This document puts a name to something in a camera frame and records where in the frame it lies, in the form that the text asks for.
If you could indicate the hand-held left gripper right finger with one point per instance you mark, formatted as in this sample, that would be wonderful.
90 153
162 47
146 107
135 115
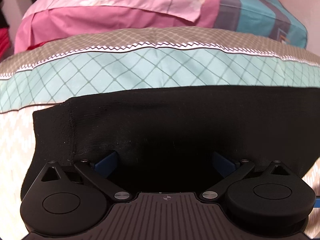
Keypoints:
223 163

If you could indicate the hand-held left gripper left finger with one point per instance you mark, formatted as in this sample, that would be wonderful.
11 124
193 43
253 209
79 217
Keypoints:
105 163

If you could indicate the black pants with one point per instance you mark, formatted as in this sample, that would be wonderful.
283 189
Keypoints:
175 130

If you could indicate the patterned bed sheet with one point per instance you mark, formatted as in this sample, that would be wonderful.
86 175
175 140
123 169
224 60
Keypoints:
125 67

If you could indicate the teal grey striped pillow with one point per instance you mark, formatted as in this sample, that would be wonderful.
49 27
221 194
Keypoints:
262 20

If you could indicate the pink pillow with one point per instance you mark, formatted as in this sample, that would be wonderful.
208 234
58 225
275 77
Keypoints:
100 12

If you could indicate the red folded clothes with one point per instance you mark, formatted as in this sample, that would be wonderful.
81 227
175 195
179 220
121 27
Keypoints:
5 42

